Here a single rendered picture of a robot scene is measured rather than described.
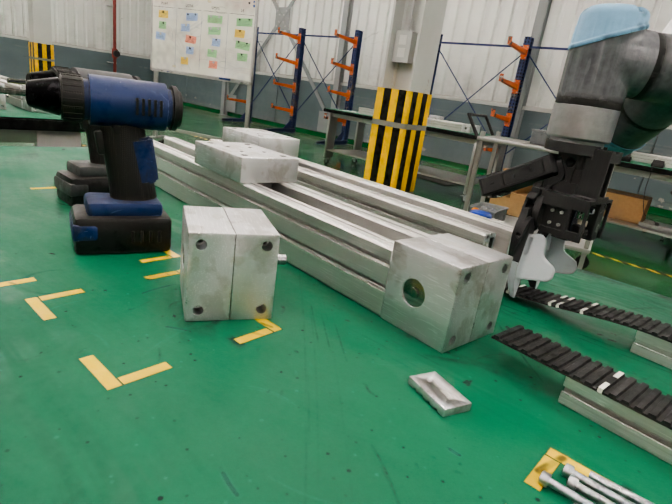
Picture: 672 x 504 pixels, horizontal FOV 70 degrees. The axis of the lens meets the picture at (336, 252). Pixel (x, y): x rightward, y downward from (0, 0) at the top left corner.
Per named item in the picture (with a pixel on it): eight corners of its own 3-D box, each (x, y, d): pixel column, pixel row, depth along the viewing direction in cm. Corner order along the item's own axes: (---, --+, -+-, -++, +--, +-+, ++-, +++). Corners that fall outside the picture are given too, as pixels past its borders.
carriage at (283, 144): (296, 168, 113) (300, 139, 111) (256, 168, 106) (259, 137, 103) (259, 156, 124) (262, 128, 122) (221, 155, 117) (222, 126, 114)
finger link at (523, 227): (513, 261, 62) (538, 196, 61) (502, 257, 63) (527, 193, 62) (528, 264, 65) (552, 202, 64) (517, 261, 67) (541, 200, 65)
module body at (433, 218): (507, 280, 75) (522, 228, 72) (471, 291, 69) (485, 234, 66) (242, 172, 130) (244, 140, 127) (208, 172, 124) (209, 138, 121)
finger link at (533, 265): (535, 310, 61) (563, 241, 59) (494, 292, 65) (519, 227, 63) (545, 310, 63) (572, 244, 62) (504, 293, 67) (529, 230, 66)
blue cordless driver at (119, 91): (180, 252, 67) (186, 87, 60) (8, 259, 57) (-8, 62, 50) (168, 235, 73) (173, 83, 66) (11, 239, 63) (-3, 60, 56)
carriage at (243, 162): (294, 198, 83) (299, 158, 81) (238, 200, 76) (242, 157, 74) (246, 177, 94) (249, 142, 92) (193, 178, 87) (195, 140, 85)
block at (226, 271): (293, 318, 53) (303, 235, 50) (184, 321, 49) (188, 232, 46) (273, 282, 62) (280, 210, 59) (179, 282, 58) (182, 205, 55)
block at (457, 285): (504, 328, 58) (524, 254, 55) (441, 353, 50) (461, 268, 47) (443, 299, 64) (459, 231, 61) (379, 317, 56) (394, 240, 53)
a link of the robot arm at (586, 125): (543, 100, 59) (571, 106, 65) (533, 138, 61) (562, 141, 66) (606, 108, 54) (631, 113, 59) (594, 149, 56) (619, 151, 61)
